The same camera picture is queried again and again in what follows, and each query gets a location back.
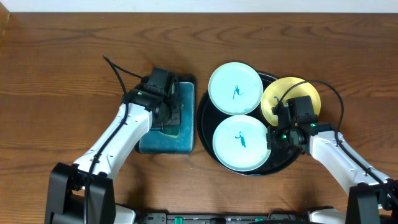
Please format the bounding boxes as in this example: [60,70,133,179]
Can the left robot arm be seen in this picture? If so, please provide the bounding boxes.
[44,90,181,223]

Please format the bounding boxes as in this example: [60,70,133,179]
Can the round black serving tray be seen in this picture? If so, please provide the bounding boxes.
[196,71,310,177]

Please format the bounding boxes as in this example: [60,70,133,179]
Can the rectangular black water tray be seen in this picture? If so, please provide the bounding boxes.
[134,77,196,154]

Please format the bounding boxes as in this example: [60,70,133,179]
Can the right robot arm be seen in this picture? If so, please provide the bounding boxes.
[267,123,397,223]

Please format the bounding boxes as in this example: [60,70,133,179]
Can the yellow plate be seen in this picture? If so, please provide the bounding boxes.
[261,77,321,126]

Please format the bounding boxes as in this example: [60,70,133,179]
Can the white plate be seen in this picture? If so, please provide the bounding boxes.
[208,62,264,115]
[212,115,271,172]

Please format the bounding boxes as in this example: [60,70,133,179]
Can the green yellow sponge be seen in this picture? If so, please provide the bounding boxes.
[160,126,180,138]

